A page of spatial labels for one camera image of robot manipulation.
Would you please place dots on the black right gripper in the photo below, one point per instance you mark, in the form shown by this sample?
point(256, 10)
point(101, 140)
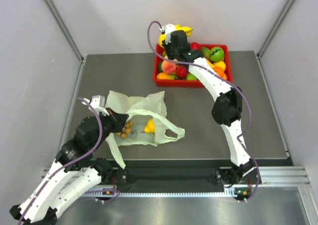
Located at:
point(166, 47)

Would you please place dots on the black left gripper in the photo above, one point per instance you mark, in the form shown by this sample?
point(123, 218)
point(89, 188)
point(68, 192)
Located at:
point(118, 119)

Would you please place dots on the yellow banana bunch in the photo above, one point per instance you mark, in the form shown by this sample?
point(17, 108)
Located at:
point(186, 29)

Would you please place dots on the green striped melon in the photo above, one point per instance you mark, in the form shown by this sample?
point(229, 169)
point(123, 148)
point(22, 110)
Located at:
point(216, 54)

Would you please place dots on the pale green plastic bag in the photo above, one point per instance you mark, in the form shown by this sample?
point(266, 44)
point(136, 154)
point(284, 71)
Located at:
point(140, 111)

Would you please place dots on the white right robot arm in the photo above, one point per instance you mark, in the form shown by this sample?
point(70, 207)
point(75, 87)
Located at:
point(226, 110)

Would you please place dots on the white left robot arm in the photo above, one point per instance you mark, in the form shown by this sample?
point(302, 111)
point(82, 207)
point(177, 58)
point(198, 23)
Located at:
point(73, 172)

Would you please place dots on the dark red fruit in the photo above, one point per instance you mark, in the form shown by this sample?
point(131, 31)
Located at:
point(181, 72)

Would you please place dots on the green fruit front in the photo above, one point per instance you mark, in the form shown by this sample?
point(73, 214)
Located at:
point(191, 77)

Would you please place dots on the red plastic fruit tray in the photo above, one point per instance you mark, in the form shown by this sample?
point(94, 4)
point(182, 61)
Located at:
point(205, 48)

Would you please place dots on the orange fruit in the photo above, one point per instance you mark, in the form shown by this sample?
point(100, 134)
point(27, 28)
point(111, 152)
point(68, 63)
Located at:
point(220, 72)

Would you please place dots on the yellow pear inside bag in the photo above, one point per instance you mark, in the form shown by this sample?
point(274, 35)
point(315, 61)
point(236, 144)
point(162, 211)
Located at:
point(150, 127)

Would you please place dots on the red apple on top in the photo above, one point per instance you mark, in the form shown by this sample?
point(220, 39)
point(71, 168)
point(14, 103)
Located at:
point(195, 45)

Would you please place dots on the pink peach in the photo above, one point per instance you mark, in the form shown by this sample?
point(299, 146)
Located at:
point(168, 67)

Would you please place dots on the dark green avocado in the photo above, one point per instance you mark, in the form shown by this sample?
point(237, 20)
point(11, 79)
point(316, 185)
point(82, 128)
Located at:
point(160, 67)

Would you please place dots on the yellow mango front left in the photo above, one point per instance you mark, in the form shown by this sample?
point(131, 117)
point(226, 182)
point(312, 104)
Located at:
point(163, 76)

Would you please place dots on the brown longan cluster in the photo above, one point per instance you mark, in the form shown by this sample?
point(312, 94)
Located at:
point(126, 131)

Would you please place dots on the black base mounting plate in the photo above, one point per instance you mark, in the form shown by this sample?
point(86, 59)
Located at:
point(171, 176)

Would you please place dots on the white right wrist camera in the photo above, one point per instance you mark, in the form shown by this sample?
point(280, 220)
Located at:
point(166, 33)

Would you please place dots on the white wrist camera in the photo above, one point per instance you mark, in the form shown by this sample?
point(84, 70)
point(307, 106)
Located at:
point(97, 102)
point(166, 33)

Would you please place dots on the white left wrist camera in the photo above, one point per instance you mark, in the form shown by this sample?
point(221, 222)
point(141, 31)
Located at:
point(97, 102)

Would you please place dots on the slotted cable duct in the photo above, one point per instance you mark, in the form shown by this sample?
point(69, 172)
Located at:
point(232, 192)

